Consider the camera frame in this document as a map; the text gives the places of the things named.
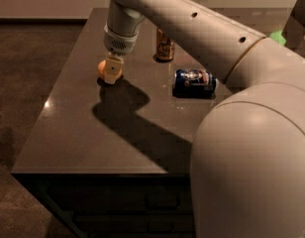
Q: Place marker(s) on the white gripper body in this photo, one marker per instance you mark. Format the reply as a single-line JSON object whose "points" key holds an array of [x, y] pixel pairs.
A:
{"points": [[121, 43]]}

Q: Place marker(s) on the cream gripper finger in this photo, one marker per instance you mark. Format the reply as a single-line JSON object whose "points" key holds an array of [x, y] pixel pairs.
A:
{"points": [[116, 58]]}

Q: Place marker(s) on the orange fruit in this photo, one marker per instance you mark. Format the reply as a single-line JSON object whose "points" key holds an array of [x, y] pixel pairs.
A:
{"points": [[101, 69]]}

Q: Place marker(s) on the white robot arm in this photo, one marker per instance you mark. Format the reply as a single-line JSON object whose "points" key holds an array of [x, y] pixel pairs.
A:
{"points": [[247, 168]]}

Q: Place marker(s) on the orange soda can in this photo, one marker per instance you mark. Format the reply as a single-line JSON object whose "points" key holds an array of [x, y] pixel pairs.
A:
{"points": [[165, 46]]}

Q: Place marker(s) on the blue soda can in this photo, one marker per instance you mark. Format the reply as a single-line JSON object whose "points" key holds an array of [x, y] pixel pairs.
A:
{"points": [[193, 82]]}

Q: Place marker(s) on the dark drawer cabinet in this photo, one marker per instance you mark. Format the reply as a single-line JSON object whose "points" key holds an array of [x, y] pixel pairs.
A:
{"points": [[101, 206]]}

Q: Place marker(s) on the drawer handle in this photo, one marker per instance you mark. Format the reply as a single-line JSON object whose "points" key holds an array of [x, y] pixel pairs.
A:
{"points": [[162, 201], [160, 227]]}

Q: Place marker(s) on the lower drawer handle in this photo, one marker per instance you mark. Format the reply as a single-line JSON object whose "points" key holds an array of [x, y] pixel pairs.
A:
{"points": [[160, 227]]}

